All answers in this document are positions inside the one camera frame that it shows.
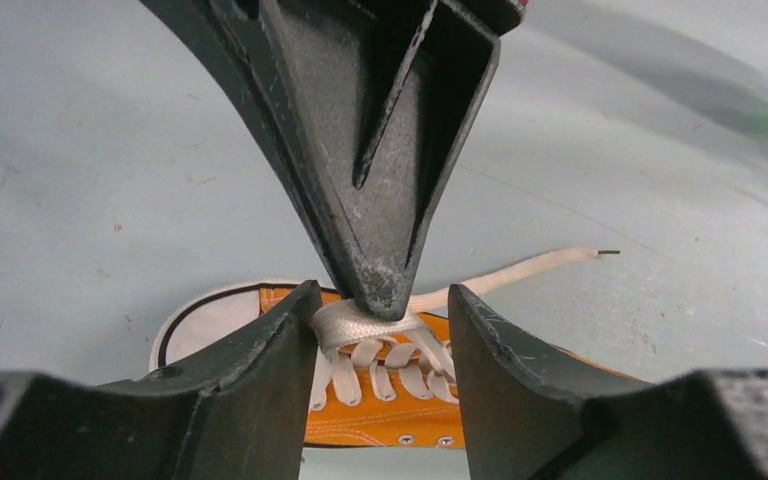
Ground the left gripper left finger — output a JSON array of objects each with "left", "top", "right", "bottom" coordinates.
[{"left": 0, "top": 281, "right": 321, "bottom": 479}]

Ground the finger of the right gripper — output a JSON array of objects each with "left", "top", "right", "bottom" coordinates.
[{"left": 147, "top": 0, "right": 526, "bottom": 321}]

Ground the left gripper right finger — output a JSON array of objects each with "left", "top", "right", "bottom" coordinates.
[{"left": 448, "top": 285, "right": 768, "bottom": 479}]

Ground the orange canvas sneaker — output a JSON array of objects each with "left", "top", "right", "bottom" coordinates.
[{"left": 148, "top": 278, "right": 650, "bottom": 450}]

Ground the white shoelace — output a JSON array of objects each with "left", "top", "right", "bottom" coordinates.
[{"left": 307, "top": 246, "right": 622, "bottom": 412}]

